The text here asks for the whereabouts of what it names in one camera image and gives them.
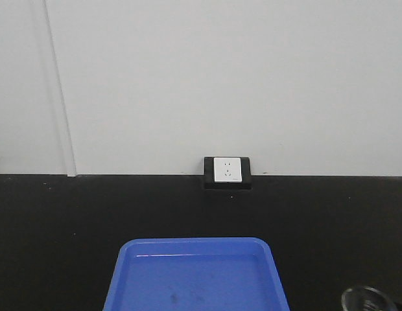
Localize clear glass beaker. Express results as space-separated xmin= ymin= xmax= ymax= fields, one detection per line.
xmin=341 ymin=286 xmax=397 ymax=311

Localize blue plastic tray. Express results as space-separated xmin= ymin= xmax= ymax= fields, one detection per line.
xmin=103 ymin=237 xmax=289 ymax=310

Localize black socket box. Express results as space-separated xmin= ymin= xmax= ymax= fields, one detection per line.
xmin=204 ymin=157 xmax=252 ymax=190

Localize white wall power socket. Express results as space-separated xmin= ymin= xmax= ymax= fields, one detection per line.
xmin=213 ymin=157 xmax=242 ymax=183

